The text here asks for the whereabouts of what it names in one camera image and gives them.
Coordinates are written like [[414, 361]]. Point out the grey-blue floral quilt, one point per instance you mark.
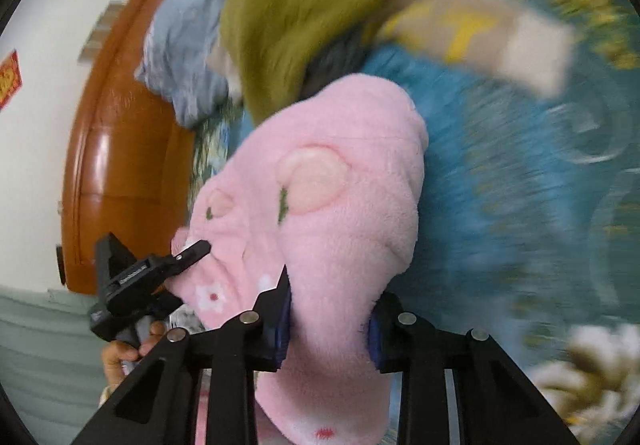
[[185, 40]]

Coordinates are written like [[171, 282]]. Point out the teal floral blanket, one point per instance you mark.
[[500, 225]]

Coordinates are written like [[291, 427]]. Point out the wooden bed headboard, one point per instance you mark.
[[115, 175]]

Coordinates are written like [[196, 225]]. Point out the grey wall panel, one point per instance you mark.
[[100, 32]]

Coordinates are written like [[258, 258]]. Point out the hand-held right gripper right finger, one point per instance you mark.
[[375, 340]]

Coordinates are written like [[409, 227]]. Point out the pink fleece floral pants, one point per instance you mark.
[[325, 250]]

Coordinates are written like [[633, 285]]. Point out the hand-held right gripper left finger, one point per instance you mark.
[[280, 325]]

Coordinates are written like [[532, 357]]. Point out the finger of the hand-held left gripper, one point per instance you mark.
[[192, 252]]

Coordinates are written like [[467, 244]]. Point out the red wall decoration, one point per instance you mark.
[[9, 80]]

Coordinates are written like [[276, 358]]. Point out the olive and beige knit sweater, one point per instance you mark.
[[300, 15]]

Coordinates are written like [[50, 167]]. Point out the person's left hand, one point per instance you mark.
[[120, 355]]

